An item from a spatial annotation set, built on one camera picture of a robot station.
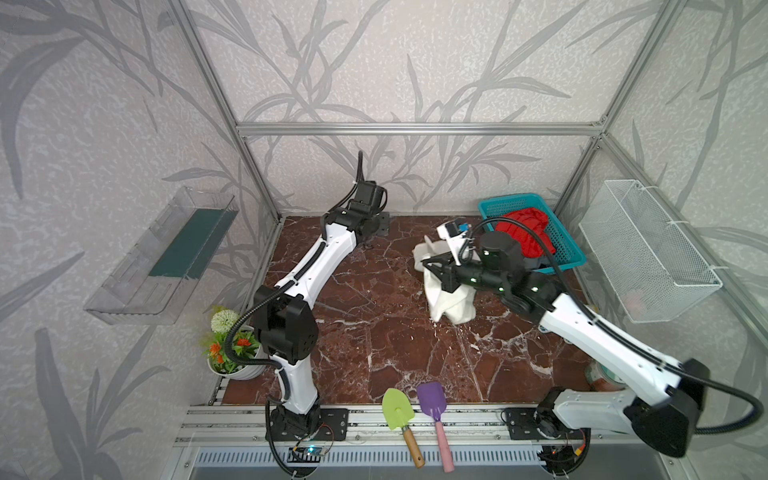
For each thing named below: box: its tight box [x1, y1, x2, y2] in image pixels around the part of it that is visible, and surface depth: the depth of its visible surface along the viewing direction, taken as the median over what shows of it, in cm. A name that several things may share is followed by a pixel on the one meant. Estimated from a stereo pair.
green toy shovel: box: [382, 388, 425, 469], surface depth 77 cm
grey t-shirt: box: [523, 255, 552, 270], surface depth 101 cm
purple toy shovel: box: [417, 382, 454, 473], surface depth 78 cm
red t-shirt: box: [495, 208, 556, 258], surface depth 104 cm
